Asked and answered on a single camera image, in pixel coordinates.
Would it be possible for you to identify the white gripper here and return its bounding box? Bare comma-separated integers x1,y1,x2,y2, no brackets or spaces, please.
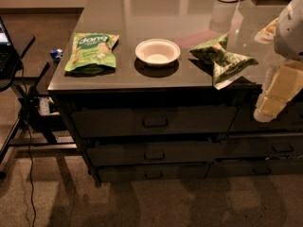
254,61,303,123

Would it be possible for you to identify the drawer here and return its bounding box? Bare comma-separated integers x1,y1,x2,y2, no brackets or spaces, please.
206,159,303,178
71,106,238,137
230,102,303,132
87,141,223,166
220,135,303,159
98,163,209,183

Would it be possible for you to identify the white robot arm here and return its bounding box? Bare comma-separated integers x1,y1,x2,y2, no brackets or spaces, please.
254,0,303,122

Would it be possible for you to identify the dark drawer cabinet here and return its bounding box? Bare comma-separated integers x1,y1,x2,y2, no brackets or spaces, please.
48,0,303,182

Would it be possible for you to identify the crumpled green chip bag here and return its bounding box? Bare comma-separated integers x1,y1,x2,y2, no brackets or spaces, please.
189,33,258,90

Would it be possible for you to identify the jar of brown snacks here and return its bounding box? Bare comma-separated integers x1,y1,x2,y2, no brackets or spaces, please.
255,18,278,44

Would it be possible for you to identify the white paper bowl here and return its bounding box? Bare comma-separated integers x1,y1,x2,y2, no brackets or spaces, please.
135,39,181,67

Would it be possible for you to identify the green dang snack bag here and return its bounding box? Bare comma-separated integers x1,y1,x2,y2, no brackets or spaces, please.
64,32,119,75

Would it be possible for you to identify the small blue object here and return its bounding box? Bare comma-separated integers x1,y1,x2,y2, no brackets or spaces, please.
50,48,63,63

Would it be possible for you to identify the black laptop stand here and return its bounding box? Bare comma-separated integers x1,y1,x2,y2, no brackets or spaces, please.
0,34,74,163

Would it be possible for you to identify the black laptop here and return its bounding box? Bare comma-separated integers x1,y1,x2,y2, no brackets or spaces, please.
0,17,21,79

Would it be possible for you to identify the black power cable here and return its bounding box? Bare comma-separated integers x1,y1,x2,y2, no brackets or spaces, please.
18,58,38,227

